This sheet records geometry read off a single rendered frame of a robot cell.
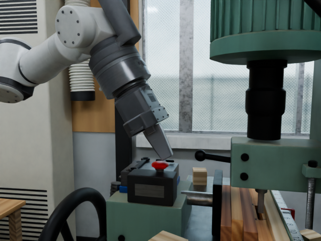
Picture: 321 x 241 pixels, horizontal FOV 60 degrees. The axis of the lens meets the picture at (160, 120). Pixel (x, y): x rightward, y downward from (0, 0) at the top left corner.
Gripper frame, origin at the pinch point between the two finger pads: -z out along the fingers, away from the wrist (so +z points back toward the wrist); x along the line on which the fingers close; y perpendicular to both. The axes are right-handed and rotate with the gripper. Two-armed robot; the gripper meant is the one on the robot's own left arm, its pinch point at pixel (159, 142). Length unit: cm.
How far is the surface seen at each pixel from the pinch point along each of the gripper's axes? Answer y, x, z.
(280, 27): 23.6, 8.0, 6.0
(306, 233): 14.0, -17.2, -33.6
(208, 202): 1.8, -2.4, -13.6
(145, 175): -4.0, 3.0, -3.5
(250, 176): 11.0, 3.2, -11.0
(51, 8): -51, -103, 94
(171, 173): -0.5, 1.2, -5.6
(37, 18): -58, -96, 90
